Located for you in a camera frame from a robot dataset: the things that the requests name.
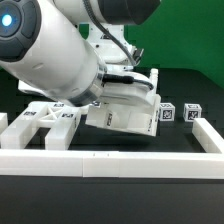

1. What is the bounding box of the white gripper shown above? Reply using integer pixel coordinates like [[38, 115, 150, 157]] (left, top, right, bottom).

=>
[[98, 72, 156, 107]]

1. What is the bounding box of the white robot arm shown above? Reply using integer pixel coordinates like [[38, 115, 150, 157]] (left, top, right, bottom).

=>
[[0, 0, 161, 107]]

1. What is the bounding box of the white chair back part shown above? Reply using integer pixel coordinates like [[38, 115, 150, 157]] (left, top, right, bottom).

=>
[[0, 101, 89, 151]]

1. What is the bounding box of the white chair seat part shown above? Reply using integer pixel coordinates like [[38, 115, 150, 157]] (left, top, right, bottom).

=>
[[127, 68, 161, 136]]

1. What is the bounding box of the white block at left edge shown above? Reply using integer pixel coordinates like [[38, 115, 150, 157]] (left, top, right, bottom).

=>
[[0, 113, 8, 134]]

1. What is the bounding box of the white U-shaped fence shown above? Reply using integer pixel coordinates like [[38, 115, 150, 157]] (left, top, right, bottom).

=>
[[0, 118, 224, 179]]

